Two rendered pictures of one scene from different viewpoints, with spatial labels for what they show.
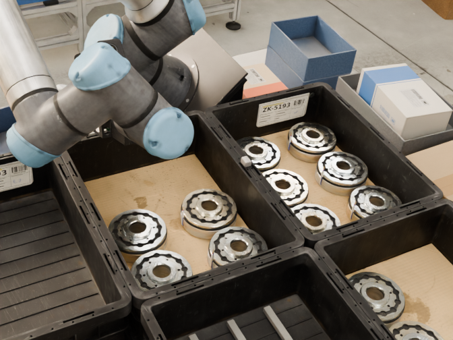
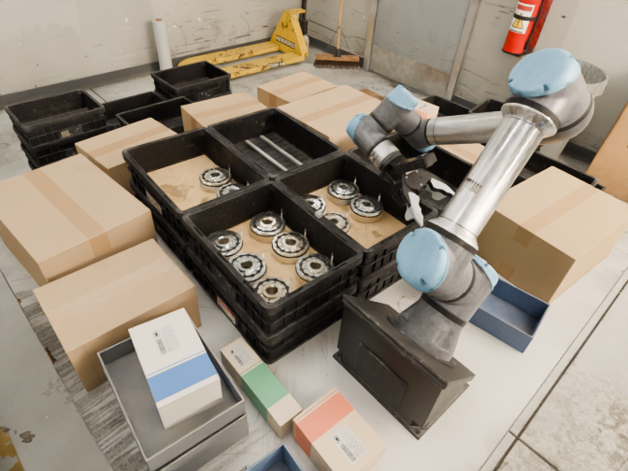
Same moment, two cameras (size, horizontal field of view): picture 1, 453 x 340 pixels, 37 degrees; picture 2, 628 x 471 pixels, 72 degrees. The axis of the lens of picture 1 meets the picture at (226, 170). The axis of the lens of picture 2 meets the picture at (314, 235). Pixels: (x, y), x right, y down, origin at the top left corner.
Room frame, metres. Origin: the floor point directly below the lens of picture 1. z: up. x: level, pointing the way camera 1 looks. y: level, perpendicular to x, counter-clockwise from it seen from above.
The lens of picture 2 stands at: (1.86, -0.22, 1.67)
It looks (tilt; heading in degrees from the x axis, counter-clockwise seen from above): 41 degrees down; 169
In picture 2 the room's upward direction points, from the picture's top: 5 degrees clockwise
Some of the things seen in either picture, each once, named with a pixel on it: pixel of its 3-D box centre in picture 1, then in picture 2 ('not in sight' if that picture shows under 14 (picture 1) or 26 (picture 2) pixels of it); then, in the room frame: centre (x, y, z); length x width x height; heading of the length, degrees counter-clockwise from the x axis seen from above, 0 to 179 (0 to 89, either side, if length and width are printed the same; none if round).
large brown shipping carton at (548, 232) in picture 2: not in sight; (549, 231); (0.91, 0.74, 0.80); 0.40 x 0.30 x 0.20; 119
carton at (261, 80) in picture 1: (256, 94); (336, 439); (1.47, -0.05, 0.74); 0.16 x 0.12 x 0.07; 31
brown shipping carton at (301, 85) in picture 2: not in sight; (296, 102); (-0.09, 0.02, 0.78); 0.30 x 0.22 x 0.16; 129
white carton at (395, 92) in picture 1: (400, 104); (175, 364); (1.33, -0.38, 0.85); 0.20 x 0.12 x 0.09; 24
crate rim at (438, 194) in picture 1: (317, 154); (270, 237); (1.02, -0.17, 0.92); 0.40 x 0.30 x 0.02; 32
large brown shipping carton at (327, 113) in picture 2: not in sight; (335, 130); (0.23, 0.16, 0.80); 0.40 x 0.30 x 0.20; 125
